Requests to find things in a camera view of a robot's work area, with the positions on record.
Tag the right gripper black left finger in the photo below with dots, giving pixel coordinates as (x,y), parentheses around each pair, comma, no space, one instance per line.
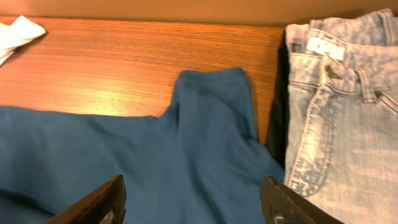
(103,205)

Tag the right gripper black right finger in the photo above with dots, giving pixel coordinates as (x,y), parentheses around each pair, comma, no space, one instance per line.
(281,205)

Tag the dark blue polo shirt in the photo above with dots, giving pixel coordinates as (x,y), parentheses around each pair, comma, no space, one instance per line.
(199,162)

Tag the black folded garment under jeans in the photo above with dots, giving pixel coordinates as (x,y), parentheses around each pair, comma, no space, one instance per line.
(278,125)

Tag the light blue denim jeans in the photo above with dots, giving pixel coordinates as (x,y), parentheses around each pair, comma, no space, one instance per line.
(342,140)

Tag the white shirt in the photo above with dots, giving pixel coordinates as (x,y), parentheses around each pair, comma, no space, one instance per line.
(22,31)

